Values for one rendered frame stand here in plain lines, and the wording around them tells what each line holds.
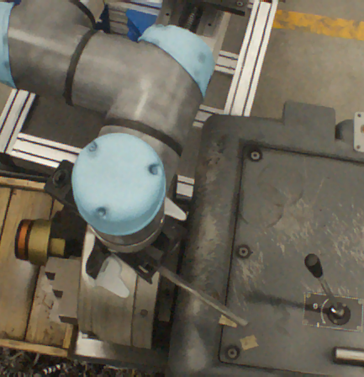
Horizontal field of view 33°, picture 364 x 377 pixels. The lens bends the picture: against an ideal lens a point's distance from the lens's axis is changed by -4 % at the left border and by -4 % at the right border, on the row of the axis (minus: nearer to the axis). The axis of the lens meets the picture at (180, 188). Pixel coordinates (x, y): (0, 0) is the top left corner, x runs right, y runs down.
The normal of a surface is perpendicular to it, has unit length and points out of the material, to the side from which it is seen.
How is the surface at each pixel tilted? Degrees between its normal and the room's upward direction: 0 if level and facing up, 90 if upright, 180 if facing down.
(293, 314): 0
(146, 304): 42
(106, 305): 46
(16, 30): 9
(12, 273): 0
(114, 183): 7
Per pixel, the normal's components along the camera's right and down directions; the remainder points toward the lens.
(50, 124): 0.04, -0.37
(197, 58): 0.61, -0.04
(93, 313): -0.09, 0.51
